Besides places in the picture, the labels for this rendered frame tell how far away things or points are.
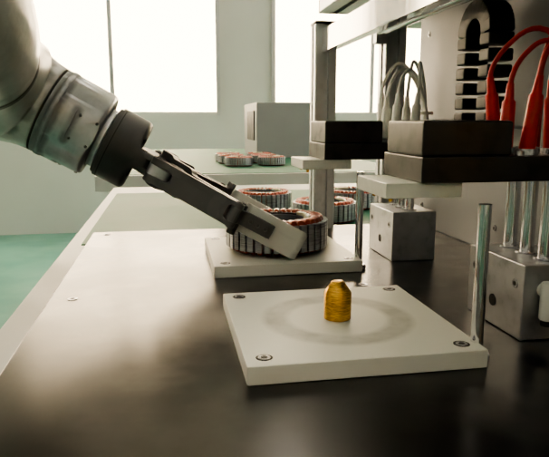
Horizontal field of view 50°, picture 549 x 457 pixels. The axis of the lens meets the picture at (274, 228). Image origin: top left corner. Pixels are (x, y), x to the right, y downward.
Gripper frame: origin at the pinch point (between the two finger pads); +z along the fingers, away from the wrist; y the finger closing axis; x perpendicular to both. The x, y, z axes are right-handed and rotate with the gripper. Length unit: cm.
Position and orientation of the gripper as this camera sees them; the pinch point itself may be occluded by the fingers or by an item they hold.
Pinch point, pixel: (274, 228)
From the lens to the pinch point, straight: 65.4
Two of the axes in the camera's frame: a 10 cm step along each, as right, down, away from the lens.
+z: 8.6, 4.5, 2.4
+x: 4.8, -8.7, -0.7
